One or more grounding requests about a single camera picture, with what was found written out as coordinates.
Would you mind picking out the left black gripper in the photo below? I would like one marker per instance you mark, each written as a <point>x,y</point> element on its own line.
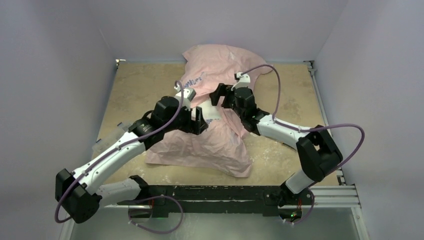
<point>191,126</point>

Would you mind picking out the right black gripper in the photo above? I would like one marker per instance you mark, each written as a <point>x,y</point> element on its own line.
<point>224,96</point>

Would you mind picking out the pink pillow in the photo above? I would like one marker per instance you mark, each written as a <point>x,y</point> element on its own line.
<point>221,145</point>

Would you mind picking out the black base bar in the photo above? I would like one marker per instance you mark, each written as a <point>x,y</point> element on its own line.
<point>266,200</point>

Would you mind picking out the clear plastic bag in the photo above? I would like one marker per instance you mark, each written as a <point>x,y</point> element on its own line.
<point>105,142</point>

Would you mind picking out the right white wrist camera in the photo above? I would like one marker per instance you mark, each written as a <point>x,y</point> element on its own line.
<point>243,80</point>

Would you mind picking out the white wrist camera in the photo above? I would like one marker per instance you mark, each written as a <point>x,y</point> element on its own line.
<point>243,80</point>
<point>185,95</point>

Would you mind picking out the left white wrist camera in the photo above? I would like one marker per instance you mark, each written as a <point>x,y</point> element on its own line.
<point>185,95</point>

